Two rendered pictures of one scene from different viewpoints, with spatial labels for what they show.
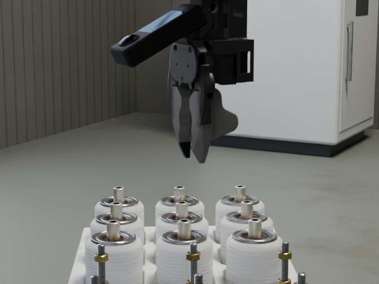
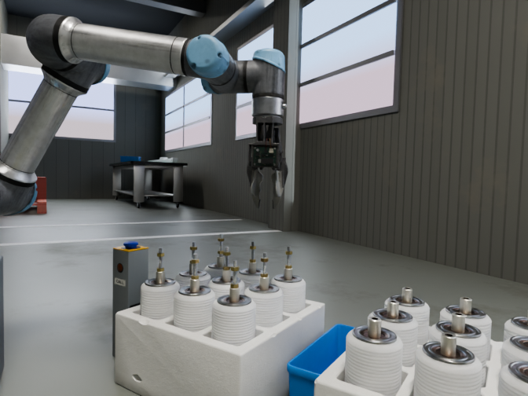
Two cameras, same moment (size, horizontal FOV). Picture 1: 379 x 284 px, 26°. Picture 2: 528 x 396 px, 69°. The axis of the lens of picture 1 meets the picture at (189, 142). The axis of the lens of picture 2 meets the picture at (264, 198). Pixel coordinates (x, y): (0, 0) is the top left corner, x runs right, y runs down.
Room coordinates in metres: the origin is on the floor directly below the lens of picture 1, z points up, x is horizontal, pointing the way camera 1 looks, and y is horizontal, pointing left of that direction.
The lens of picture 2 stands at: (1.55, -0.76, 0.52)
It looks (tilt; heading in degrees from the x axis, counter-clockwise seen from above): 3 degrees down; 126
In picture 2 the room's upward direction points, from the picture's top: 1 degrees clockwise
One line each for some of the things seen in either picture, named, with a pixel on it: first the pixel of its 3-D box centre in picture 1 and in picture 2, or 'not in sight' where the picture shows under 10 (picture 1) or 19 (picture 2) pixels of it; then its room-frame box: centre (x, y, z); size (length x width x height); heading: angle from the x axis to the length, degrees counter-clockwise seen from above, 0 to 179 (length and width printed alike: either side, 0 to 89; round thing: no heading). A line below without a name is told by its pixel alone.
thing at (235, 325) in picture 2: not in sight; (233, 341); (1.01, -0.12, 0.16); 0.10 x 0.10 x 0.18
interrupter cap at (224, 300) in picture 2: not in sight; (234, 300); (1.01, -0.12, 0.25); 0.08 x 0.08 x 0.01
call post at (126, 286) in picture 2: not in sight; (130, 302); (0.60, -0.10, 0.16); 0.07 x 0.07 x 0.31; 3
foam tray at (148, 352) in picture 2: not in sight; (225, 341); (0.89, -0.01, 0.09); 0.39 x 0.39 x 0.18; 3
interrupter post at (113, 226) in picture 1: (113, 231); (407, 295); (1.31, 0.13, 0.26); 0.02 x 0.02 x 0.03
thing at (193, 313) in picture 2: not in sight; (194, 328); (0.90, -0.13, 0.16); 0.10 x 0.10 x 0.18
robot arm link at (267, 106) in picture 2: not in sight; (269, 109); (1.02, -0.02, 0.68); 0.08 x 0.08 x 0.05
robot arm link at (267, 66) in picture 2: not in sight; (267, 75); (1.01, -0.02, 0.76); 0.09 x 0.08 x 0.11; 27
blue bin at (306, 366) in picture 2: not in sight; (334, 370); (1.16, 0.08, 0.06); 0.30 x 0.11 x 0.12; 93
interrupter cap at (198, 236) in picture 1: (184, 237); (392, 316); (1.32, 0.01, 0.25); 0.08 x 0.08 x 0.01
